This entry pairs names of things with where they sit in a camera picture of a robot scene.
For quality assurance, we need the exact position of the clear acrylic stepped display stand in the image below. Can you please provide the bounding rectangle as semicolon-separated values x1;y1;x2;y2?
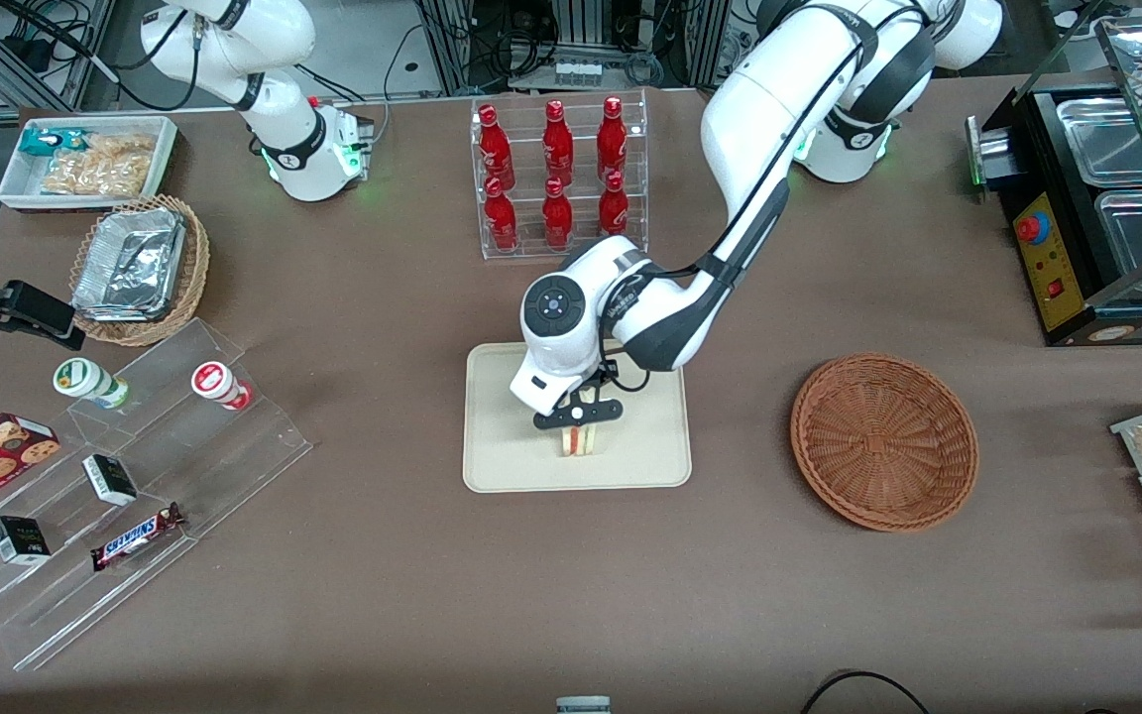
0;317;314;672

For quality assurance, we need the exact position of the black food warmer appliance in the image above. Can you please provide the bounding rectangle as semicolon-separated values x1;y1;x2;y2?
968;84;1142;348

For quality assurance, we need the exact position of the clear bag of chips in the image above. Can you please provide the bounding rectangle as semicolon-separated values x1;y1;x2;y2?
41;134;157;197

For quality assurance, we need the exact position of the red lid yogurt cup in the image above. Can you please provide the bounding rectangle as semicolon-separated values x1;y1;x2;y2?
190;361;253;412

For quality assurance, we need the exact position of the small black carton box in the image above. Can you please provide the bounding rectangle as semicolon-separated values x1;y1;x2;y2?
0;516;51;565
82;454;138;507

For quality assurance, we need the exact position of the clear acrylic bottle rack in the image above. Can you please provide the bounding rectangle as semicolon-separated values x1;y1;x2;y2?
471;87;649;261

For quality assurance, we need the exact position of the beige rectangular plastic tray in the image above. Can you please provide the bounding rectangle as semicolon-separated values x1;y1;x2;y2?
462;341;693;494

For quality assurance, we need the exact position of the green lid yogurt cup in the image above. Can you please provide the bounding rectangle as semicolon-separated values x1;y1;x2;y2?
53;358;131;411

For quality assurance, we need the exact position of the light wicker basket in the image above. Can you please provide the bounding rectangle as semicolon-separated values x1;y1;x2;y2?
68;194;210;347

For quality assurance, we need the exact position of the brown round wicker basket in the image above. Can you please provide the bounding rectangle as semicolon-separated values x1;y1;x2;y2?
791;354;979;534

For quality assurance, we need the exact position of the white rectangular bin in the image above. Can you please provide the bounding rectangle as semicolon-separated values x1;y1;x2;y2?
0;115;178;214

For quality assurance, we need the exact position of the black cable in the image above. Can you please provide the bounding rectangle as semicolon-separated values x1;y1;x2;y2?
799;671;932;714

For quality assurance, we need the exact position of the teal snack packet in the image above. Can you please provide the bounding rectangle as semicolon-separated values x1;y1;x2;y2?
19;127;88;157

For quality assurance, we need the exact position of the red soda bottle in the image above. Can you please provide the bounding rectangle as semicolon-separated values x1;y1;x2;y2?
598;171;630;237
597;96;628;182
483;178;519;252
541;178;574;250
479;104;515;189
542;99;575;185

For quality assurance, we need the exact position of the aluminium foil tray stack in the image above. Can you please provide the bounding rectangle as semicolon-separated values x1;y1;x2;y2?
72;206;186;321

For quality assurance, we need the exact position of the Snickers chocolate bar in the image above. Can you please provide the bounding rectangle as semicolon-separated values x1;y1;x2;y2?
90;502;185;572

